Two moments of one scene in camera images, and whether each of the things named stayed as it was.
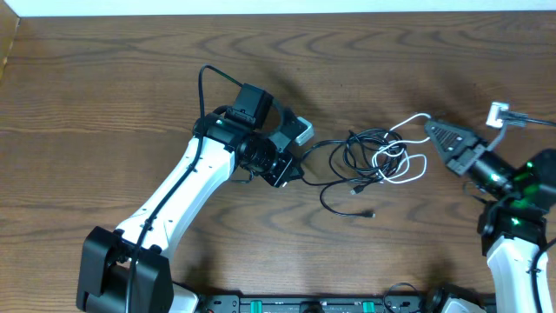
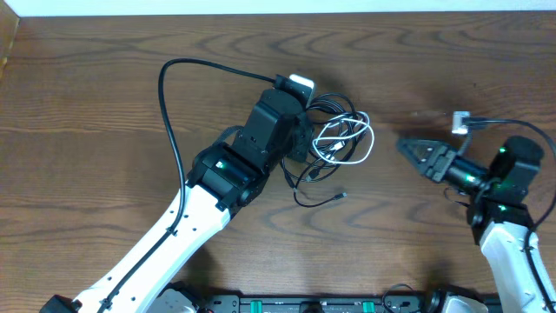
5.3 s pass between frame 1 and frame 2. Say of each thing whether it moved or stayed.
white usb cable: moved
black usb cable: moved
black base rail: stayed
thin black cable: moved
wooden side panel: stayed
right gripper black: moved
